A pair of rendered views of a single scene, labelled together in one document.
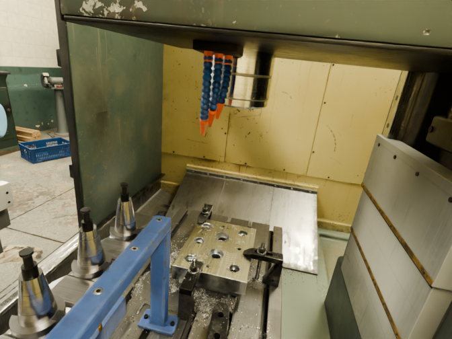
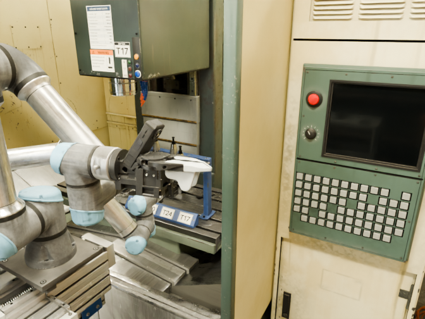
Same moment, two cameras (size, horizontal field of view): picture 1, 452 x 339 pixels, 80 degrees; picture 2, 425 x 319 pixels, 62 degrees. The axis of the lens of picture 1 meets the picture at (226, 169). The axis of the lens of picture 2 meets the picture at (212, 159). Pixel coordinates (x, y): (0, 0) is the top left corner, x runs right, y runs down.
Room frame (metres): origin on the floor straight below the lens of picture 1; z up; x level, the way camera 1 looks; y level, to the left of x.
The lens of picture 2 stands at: (-0.49, 1.77, 1.84)
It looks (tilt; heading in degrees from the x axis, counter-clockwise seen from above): 20 degrees down; 290
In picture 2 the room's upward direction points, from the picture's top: straight up
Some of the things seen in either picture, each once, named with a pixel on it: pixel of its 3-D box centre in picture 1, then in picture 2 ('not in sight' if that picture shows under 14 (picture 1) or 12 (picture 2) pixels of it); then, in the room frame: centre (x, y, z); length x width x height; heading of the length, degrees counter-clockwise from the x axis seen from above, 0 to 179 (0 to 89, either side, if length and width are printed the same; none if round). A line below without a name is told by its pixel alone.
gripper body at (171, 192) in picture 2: not in sight; (165, 188); (0.19, 0.48, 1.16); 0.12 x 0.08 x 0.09; 81
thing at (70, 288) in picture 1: (68, 290); not in sight; (0.32, 0.22, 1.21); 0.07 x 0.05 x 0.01; 81
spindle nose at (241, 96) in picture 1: (238, 78); (123, 83); (0.69, -0.01, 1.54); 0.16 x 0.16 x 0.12
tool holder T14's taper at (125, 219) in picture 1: (125, 213); not in sight; (0.48, 0.20, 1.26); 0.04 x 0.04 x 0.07
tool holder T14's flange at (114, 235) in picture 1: (126, 232); not in sight; (0.48, 0.20, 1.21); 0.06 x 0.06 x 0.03
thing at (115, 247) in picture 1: (110, 248); not in sight; (0.43, 0.21, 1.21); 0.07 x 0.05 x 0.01; 81
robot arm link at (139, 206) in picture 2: not in sight; (142, 202); (0.22, 0.64, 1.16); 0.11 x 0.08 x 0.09; 81
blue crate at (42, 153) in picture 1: (47, 149); not in sight; (3.84, 2.74, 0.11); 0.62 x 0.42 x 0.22; 148
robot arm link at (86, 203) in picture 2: not in sight; (90, 197); (0.04, 1.15, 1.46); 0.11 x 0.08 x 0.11; 93
